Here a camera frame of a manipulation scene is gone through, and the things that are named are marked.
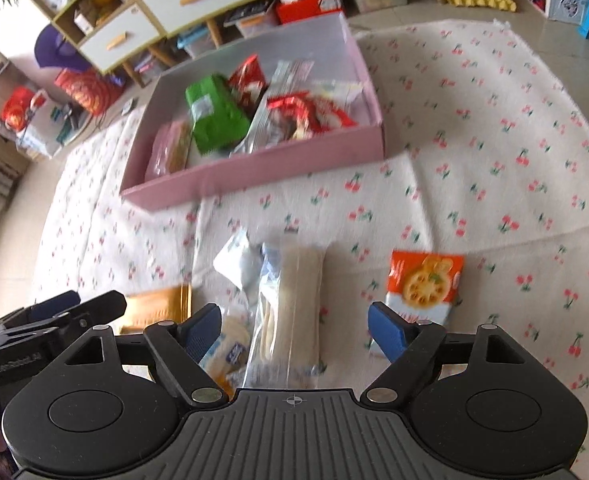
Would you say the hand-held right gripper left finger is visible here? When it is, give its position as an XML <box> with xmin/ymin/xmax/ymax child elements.
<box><xmin>62</xmin><ymin>304</ymin><xmax>229</xmax><ymax>406</ymax></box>

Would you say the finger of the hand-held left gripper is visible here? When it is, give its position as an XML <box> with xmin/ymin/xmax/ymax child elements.
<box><xmin>2</xmin><ymin>290</ymin><xmax>128</xmax><ymax>342</ymax></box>
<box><xmin>0</xmin><ymin>290</ymin><xmax>82</xmax><ymax>333</ymax></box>

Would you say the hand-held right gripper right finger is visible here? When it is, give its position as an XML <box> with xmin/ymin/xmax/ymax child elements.
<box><xmin>361</xmin><ymin>301</ymin><xmax>525</xmax><ymax>405</ymax></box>

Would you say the gold snack packet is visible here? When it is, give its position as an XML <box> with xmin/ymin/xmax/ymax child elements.
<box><xmin>119</xmin><ymin>284</ymin><xmax>195</xmax><ymax>336</ymax></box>

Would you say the orange white snack packet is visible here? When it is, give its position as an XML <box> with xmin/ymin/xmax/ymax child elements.
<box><xmin>384</xmin><ymin>250</ymin><xmax>466</xmax><ymax>333</ymax></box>

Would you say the white bread packet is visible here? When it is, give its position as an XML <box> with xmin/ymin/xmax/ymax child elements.
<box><xmin>197</xmin><ymin>232</ymin><xmax>262</xmax><ymax>386</ymax></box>

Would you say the clear long cracker packet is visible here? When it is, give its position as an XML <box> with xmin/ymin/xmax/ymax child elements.
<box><xmin>247</xmin><ymin>241</ymin><xmax>330</xmax><ymax>388</ymax></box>

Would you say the pink snack packet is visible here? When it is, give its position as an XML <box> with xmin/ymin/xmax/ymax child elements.
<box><xmin>144</xmin><ymin>120</ymin><xmax>192</xmax><ymax>183</ymax></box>

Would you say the pink cardboard box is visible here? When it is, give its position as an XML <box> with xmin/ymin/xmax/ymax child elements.
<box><xmin>120</xmin><ymin>12</ymin><xmax>386</xmax><ymax>211</ymax></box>

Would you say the green snack packet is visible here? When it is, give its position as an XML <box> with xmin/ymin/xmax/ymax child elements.
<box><xmin>184</xmin><ymin>74</ymin><xmax>252</xmax><ymax>156</ymax></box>

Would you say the red foil candy packet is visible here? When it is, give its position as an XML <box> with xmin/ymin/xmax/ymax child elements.
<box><xmin>267</xmin><ymin>91</ymin><xmax>357</xmax><ymax>136</ymax></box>

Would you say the pale yellow snack packet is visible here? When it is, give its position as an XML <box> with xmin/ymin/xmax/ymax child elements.
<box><xmin>314</xmin><ymin>80</ymin><xmax>365</xmax><ymax>111</ymax></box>

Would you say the red snack packet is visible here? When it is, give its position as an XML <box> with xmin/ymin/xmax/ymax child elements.
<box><xmin>228</xmin><ymin>55</ymin><xmax>268</xmax><ymax>111</ymax></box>

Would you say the silver snack packet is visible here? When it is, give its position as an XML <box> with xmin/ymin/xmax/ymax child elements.
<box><xmin>229</xmin><ymin>60</ymin><xmax>315</xmax><ymax>158</ymax></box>

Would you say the white paper bag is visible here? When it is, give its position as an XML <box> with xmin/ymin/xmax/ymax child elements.
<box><xmin>17</xmin><ymin>105</ymin><xmax>75</xmax><ymax>158</ymax></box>

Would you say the red paper bag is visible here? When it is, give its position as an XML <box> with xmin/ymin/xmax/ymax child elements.
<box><xmin>2</xmin><ymin>85</ymin><xmax>48</xmax><ymax>131</ymax></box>

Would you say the cherry print tablecloth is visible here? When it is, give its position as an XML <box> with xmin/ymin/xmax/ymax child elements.
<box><xmin>32</xmin><ymin>19</ymin><xmax>589</xmax><ymax>480</ymax></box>

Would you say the red round gift bag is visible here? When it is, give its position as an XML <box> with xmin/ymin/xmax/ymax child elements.
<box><xmin>54</xmin><ymin>69</ymin><xmax>125</xmax><ymax>113</ymax></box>

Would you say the purple hat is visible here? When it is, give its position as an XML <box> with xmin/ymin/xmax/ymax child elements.
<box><xmin>34</xmin><ymin>24</ymin><xmax>95</xmax><ymax>73</ymax></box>

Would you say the blue lid storage bin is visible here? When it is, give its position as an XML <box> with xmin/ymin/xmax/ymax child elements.
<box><xmin>177</xmin><ymin>27</ymin><xmax>220</xmax><ymax>58</ymax></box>

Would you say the red flat box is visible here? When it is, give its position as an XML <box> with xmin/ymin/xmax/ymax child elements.
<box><xmin>277</xmin><ymin>0</ymin><xmax>345</xmax><ymax>23</ymax></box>

